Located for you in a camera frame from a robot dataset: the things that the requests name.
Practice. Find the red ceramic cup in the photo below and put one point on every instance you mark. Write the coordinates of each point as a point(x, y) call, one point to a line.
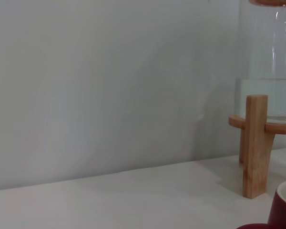
point(281, 210)

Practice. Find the wooden dispenser stand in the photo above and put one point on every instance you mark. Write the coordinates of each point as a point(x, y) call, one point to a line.
point(255, 143)

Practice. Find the glass water dispenser jar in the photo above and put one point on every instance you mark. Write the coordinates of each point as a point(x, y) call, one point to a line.
point(259, 59)

